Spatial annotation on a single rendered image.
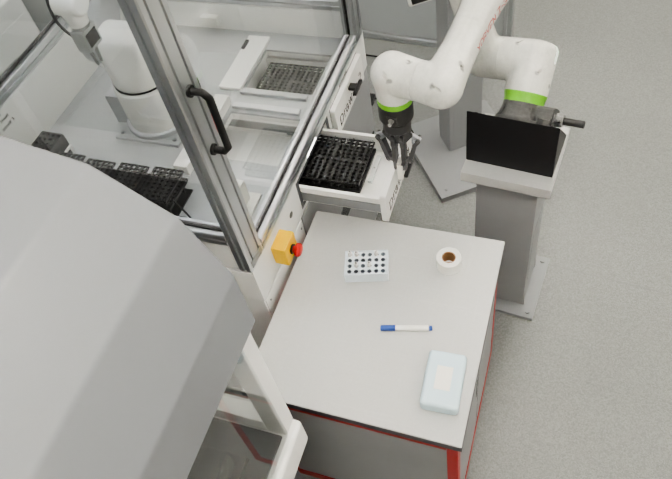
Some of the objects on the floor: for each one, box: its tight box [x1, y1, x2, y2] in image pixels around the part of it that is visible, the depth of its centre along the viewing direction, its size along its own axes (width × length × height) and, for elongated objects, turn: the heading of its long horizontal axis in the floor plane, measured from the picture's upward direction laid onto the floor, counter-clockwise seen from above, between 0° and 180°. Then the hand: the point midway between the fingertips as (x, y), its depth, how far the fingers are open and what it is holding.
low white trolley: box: [259, 211, 505, 479], centre depth 214 cm, size 58×62×76 cm
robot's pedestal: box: [460, 113, 570, 321], centre depth 244 cm, size 30×30×76 cm
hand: (401, 168), depth 193 cm, fingers closed, pressing on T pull
